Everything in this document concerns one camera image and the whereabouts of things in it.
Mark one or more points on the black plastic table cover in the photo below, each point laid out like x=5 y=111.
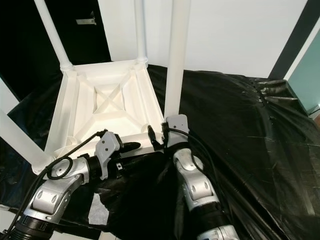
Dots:
x=255 y=150

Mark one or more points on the brown wooden furniture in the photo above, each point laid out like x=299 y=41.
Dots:
x=317 y=115

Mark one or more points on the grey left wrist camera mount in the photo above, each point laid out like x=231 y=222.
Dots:
x=107 y=150

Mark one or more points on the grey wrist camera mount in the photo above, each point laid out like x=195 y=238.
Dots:
x=107 y=150
x=176 y=128

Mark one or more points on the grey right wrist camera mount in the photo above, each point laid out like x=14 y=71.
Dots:
x=176 y=128

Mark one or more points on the black door frame post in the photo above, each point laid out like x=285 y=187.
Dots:
x=294 y=45

